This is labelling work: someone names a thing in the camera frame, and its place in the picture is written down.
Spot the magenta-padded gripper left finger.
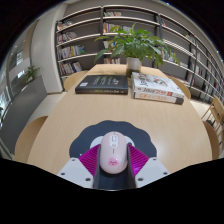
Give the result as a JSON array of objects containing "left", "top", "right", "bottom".
[{"left": 57, "top": 143, "right": 101, "bottom": 190}]

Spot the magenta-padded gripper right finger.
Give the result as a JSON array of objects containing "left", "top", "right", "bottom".
[{"left": 127, "top": 143, "right": 171, "bottom": 190}]

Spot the pink computer mouse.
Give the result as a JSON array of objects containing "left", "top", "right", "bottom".
[{"left": 99, "top": 131, "right": 129, "bottom": 175}]

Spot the black mouse pad with eyes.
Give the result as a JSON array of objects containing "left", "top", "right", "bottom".
[{"left": 68, "top": 120, "right": 158, "bottom": 191}]

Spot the white book with red lettering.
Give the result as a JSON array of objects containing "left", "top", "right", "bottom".
[{"left": 133, "top": 91, "right": 185, "bottom": 106}]

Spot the wooden tables and chairs group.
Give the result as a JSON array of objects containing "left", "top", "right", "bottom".
[{"left": 201, "top": 95, "right": 224, "bottom": 134}]

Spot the white illustrated book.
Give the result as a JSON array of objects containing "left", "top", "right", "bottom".
[{"left": 131, "top": 72, "right": 185, "bottom": 99}]

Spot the black book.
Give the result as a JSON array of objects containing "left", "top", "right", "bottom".
[{"left": 74, "top": 74, "right": 130, "bottom": 95}]

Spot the small green background plant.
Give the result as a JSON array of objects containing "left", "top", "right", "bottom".
[{"left": 24, "top": 65, "right": 41, "bottom": 83}]

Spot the green potted plant white pot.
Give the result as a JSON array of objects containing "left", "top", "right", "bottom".
[{"left": 94, "top": 23, "right": 181, "bottom": 78}]

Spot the grey bookshelf unit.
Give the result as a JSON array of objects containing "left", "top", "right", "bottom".
[{"left": 54, "top": 4, "right": 224, "bottom": 104}]

